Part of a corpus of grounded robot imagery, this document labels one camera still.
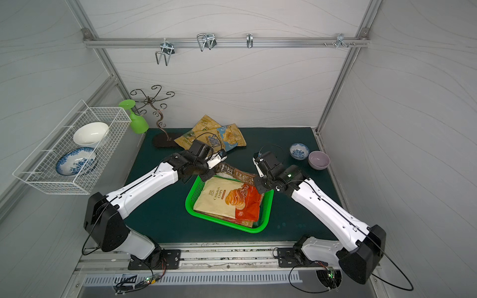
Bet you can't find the brown Kettle sea salt bag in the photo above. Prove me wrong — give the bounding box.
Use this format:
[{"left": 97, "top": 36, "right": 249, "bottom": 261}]
[{"left": 214, "top": 162, "right": 257, "bottom": 186}]

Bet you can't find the red white chips bag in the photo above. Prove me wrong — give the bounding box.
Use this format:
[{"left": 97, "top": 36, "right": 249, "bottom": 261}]
[{"left": 193, "top": 176, "right": 264, "bottom": 223}]

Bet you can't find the tan kettle cooked chips bag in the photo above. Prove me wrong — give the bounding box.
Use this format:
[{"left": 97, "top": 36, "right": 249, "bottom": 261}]
[{"left": 207, "top": 217, "right": 255, "bottom": 228}]

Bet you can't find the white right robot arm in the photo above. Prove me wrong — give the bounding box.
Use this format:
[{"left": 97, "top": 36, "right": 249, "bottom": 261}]
[{"left": 253, "top": 151, "right": 386, "bottom": 284}]

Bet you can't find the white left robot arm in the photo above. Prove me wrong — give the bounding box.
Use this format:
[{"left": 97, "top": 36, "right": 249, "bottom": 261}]
[{"left": 83, "top": 140, "right": 227, "bottom": 261}]

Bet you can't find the green plastic basket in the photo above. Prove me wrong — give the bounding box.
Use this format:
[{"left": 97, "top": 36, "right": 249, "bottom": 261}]
[{"left": 185, "top": 176, "right": 274, "bottom": 234}]

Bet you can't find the yellow blue chips bag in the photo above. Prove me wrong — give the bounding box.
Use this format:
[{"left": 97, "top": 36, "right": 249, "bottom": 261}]
[{"left": 175, "top": 124, "right": 247, "bottom": 153}]

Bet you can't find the gold chips bag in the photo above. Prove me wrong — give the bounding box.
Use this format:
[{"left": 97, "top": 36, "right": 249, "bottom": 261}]
[{"left": 192, "top": 115, "right": 221, "bottom": 132}]

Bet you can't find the blue floral ceramic bowl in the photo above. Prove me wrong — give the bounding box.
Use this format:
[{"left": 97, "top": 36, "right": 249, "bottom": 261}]
[{"left": 289, "top": 143, "right": 310, "bottom": 161}]

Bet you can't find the brown metal scroll stand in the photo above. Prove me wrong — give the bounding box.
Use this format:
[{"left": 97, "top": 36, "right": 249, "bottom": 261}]
[{"left": 130, "top": 84, "right": 181, "bottom": 149}]

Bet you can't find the lilac ceramic bowl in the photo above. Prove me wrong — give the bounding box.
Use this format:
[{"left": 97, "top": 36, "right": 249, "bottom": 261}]
[{"left": 308, "top": 150, "right": 330, "bottom": 171}]

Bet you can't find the green plastic goblet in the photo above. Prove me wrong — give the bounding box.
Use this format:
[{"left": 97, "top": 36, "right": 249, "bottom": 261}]
[{"left": 119, "top": 99, "right": 149, "bottom": 134}]

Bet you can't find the white bowl in rack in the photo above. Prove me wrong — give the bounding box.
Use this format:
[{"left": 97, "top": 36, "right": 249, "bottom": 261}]
[{"left": 73, "top": 122, "right": 109, "bottom": 148}]

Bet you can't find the metal double hook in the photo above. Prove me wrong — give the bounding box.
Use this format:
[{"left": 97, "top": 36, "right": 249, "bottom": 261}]
[{"left": 155, "top": 39, "right": 175, "bottom": 66}]

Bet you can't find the blue floral plate in rack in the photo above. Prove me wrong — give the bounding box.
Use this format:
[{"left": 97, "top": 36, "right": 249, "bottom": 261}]
[{"left": 55, "top": 147, "right": 97, "bottom": 176}]

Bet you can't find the metal loop hook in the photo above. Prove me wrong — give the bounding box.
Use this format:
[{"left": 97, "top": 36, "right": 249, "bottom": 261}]
[{"left": 196, "top": 33, "right": 217, "bottom": 52}]

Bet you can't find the small metal hook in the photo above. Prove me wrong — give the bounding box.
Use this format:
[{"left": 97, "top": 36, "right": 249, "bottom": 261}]
[{"left": 246, "top": 34, "right": 253, "bottom": 48}]

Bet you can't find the metal clamp hook right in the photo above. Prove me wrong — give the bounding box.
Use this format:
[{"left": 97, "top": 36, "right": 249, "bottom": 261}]
[{"left": 323, "top": 34, "right": 356, "bottom": 48}]

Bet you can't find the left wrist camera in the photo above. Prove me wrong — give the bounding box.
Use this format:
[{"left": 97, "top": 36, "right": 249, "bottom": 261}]
[{"left": 207, "top": 149, "right": 227, "bottom": 170}]

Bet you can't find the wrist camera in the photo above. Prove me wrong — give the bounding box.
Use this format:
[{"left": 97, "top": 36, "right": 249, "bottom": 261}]
[
  {"left": 253, "top": 151, "right": 269, "bottom": 178},
  {"left": 207, "top": 149, "right": 227, "bottom": 170}
]

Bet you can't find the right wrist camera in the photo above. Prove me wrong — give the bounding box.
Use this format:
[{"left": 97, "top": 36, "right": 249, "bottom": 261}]
[{"left": 253, "top": 151, "right": 269, "bottom": 178}]

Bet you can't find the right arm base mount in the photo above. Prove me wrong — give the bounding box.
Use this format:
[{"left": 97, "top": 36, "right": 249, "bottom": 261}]
[{"left": 272, "top": 248, "right": 318, "bottom": 268}]

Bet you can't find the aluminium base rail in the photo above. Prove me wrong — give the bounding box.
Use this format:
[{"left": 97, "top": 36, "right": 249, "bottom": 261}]
[{"left": 70, "top": 241, "right": 381, "bottom": 286}]

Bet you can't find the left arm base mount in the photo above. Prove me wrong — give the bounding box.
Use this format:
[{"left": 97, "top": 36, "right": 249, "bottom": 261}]
[{"left": 127, "top": 248, "right": 181, "bottom": 271}]

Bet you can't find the white wire wall basket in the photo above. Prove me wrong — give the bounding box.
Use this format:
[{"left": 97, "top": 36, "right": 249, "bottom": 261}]
[{"left": 13, "top": 101, "right": 130, "bottom": 195}]

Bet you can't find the aluminium top rail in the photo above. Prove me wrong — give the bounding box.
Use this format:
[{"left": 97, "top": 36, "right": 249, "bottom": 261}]
[{"left": 83, "top": 36, "right": 371, "bottom": 50}]

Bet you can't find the aluminium corner frame post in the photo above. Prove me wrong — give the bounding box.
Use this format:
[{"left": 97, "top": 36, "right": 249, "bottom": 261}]
[{"left": 315, "top": 0, "right": 382, "bottom": 134}]

